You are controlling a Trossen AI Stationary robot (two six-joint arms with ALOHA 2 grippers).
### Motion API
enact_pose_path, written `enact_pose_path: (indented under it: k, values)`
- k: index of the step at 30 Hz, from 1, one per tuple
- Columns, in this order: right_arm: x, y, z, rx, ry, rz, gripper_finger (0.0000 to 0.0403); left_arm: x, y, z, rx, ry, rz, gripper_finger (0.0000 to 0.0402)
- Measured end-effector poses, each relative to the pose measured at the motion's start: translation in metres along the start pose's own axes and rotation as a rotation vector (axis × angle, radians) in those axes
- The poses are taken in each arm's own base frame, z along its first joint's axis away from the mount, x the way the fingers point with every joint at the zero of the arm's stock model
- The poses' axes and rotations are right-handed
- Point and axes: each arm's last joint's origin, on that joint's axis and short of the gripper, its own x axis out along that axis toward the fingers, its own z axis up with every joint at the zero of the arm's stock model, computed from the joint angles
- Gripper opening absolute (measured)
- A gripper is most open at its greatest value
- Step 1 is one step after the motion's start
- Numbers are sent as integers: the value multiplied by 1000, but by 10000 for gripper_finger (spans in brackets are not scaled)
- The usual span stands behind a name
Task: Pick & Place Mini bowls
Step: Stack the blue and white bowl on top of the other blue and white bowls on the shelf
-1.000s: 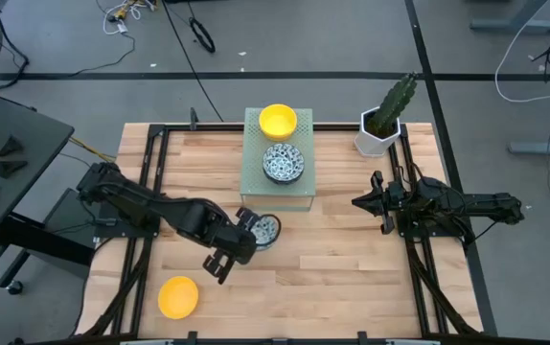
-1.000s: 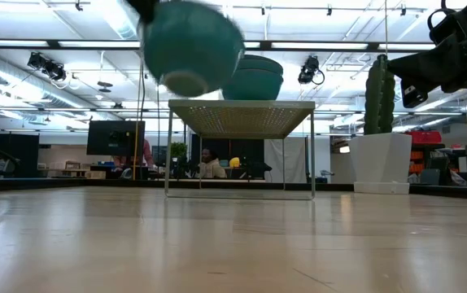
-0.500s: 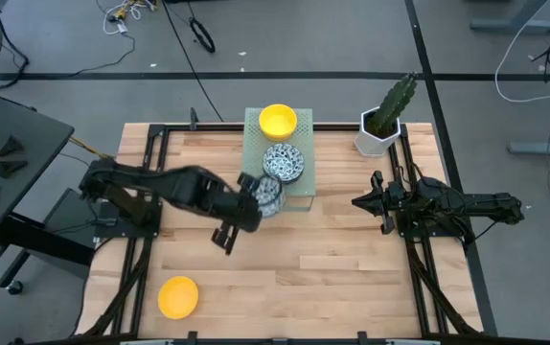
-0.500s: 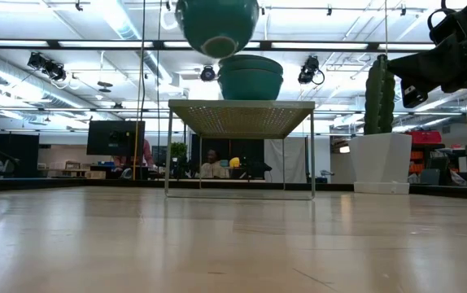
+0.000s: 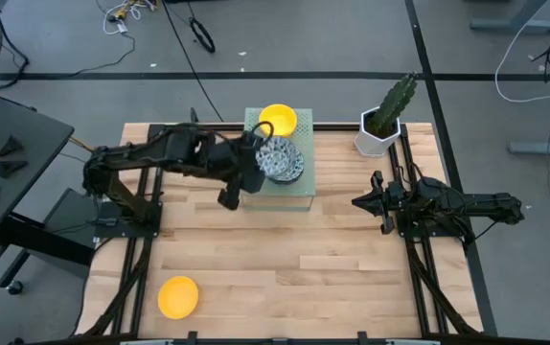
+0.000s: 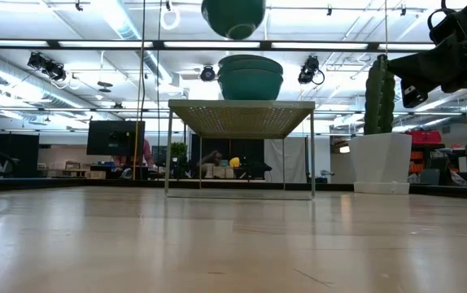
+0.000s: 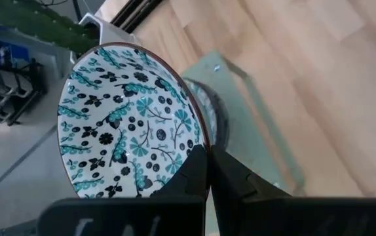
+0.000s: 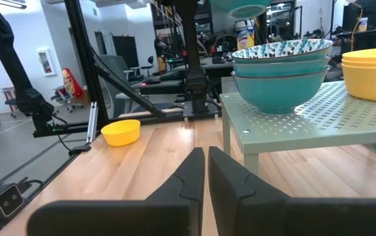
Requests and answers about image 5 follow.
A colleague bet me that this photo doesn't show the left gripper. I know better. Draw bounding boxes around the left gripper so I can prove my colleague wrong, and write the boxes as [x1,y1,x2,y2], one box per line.
[217,133,271,212]

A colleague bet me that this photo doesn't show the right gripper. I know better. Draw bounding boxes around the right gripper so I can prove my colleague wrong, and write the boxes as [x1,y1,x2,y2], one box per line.
[351,171,410,236]

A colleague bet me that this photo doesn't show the yellow plastic mini bowl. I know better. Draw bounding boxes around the yellow plastic mini bowl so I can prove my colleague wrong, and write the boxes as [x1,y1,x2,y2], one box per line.
[156,275,200,321]
[258,103,299,139]

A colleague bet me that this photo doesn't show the pale green perforated metal shelf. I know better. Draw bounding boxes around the pale green perforated metal shelf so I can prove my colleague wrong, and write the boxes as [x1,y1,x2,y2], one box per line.
[239,106,316,213]

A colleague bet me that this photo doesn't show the white hexagonal plant pot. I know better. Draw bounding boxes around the white hexagonal plant pot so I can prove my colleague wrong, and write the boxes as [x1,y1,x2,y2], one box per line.
[354,105,403,159]

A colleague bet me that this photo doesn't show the green cactus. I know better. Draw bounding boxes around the green cactus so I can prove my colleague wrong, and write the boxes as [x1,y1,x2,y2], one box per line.
[368,71,420,138]

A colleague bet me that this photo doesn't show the grey desk foot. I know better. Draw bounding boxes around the grey desk foot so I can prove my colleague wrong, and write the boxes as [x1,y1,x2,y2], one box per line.
[507,129,550,157]
[469,0,550,35]

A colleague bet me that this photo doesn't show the black desk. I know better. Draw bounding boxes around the black desk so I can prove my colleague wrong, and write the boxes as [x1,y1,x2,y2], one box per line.
[0,93,95,298]

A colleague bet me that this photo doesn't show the black aluminium table frame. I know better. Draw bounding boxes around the black aluminium table frame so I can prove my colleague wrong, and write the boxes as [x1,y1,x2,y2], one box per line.
[15,122,550,345]

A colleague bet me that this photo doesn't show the long black floor cable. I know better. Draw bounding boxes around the long black floor cable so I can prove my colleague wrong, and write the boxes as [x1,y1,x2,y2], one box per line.
[161,0,225,123]

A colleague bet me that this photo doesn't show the black coiled cable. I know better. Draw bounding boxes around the black coiled cable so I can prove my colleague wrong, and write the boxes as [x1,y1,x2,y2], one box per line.
[188,17,218,55]

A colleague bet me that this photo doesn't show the white floor cable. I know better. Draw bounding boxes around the white floor cable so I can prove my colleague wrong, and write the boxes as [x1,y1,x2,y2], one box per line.
[493,0,550,104]

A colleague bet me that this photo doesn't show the yellow floor cable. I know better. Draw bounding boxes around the yellow floor cable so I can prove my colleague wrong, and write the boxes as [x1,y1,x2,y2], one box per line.
[0,80,97,154]

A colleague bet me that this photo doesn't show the white power strip cables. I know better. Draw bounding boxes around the white power strip cables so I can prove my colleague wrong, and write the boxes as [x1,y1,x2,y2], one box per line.
[101,0,157,35]

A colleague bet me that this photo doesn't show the black triangular bracket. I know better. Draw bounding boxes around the black triangular bracket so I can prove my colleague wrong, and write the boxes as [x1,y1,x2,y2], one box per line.
[0,135,26,158]

